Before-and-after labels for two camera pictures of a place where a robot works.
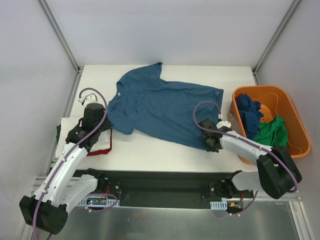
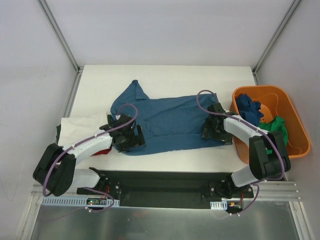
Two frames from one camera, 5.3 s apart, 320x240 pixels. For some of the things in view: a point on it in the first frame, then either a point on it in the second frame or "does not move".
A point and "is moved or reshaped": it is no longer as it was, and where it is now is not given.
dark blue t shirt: (250, 114) does not move
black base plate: (168, 189) does not move
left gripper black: (105, 122) to (130, 141)
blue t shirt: (144, 101) is moved or reshaped
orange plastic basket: (275, 102) does not move
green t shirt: (274, 133) does not move
